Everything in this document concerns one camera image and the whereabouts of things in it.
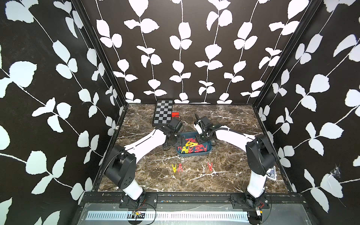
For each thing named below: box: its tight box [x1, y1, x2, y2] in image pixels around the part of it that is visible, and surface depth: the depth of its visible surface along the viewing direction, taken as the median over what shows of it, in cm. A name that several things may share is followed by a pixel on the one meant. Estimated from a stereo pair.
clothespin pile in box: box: [177, 137, 208, 154], surface depth 95 cm
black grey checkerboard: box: [151, 99, 173, 126], surface depth 116 cm
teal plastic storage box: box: [175, 131, 213, 158], surface depth 95 cm
